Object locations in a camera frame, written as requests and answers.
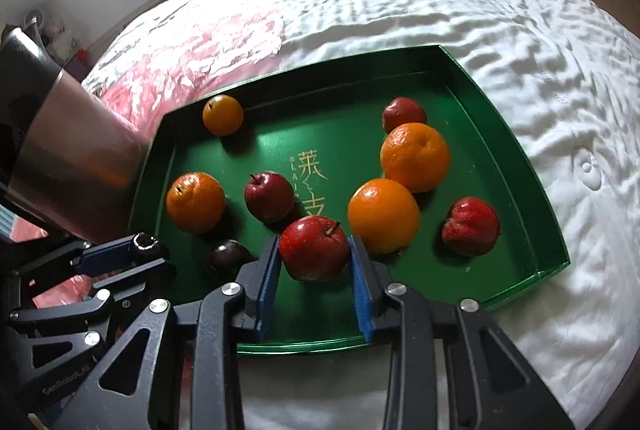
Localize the red apple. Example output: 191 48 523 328
244 171 296 224
441 197 502 257
278 216 351 282
382 97 428 133

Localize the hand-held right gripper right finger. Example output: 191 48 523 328
348 235 576 430

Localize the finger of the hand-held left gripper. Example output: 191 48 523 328
10 234 151 283
7 259 177 351

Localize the pink plastic sheet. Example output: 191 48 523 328
10 8 286 306

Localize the green tray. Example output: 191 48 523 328
127 44 571 355

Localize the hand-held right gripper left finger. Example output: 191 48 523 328
52 236 281 430

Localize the orange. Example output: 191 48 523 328
380 122 452 193
165 171 227 234
347 178 421 255
202 94 245 137

